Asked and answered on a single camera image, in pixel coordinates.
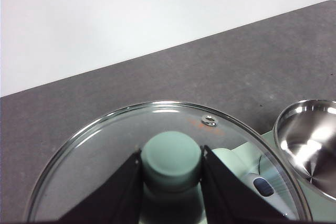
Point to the glass lid with green knob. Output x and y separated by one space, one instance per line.
168 155

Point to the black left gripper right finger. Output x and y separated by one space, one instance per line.
225 197

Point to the mint green breakfast machine base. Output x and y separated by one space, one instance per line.
319 209

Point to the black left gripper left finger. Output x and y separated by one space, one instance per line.
118 197

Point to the mint green steamer pot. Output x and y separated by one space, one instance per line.
309 134

